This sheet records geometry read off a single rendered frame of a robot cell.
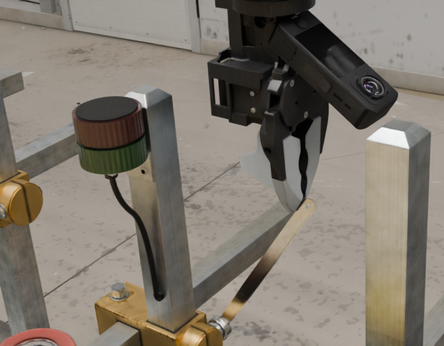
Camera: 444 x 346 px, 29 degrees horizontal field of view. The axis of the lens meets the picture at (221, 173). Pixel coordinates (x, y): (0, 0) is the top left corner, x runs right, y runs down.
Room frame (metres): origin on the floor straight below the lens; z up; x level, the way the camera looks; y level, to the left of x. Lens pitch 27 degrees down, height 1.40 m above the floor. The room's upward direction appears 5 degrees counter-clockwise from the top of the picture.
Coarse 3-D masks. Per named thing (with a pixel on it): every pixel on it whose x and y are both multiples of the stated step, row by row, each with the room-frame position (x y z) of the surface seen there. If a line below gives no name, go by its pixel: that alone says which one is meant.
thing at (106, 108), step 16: (112, 96) 0.71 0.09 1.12; (80, 112) 0.68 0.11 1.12; (96, 112) 0.68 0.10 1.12; (112, 112) 0.67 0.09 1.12; (128, 112) 0.67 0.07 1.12; (80, 144) 0.67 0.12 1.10; (128, 144) 0.66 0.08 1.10; (112, 176) 0.67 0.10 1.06; (144, 176) 0.70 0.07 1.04; (128, 208) 0.69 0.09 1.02; (144, 240) 0.70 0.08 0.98
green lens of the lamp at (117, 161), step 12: (144, 132) 0.69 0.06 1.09; (132, 144) 0.66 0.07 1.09; (144, 144) 0.68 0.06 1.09; (84, 156) 0.66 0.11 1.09; (96, 156) 0.66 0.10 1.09; (108, 156) 0.65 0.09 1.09; (120, 156) 0.66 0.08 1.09; (132, 156) 0.66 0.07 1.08; (144, 156) 0.67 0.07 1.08; (84, 168) 0.67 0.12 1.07; (96, 168) 0.66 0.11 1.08; (108, 168) 0.65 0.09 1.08; (120, 168) 0.66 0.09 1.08; (132, 168) 0.66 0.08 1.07
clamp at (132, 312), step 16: (128, 288) 0.78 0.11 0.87; (96, 304) 0.76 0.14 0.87; (112, 304) 0.75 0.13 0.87; (128, 304) 0.75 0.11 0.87; (144, 304) 0.75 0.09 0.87; (112, 320) 0.74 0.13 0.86; (128, 320) 0.73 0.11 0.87; (144, 320) 0.72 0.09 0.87; (192, 320) 0.71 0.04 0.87; (144, 336) 0.71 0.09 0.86; (160, 336) 0.70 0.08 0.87; (176, 336) 0.69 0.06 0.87; (192, 336) 0.69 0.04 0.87; (208, 336) 0.69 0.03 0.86
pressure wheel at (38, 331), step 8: (40, 328) 0.67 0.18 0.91; (48, 328) 0.67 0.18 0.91; (16, 336) 0.66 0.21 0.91; (24, 336) 0.66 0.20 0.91; (32, 336) 0.66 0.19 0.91; (40, 336) 0.66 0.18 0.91; (48, 336) 0.66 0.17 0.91; (56, 336) 0.66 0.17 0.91; (64, 336) 0.66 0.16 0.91; (0, 344) 0.65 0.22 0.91; (8, 344) 0.65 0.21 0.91; (16, 344) 0.65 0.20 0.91; (24, 344) 0.65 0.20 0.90; (32, 344) 0.65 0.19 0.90; (40, 344) 0.65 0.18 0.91; (48, 344) 0.65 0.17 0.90; (56, 344) 0.65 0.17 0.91; (64, 344) 0.64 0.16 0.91; (72, 344) 0.64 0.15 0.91
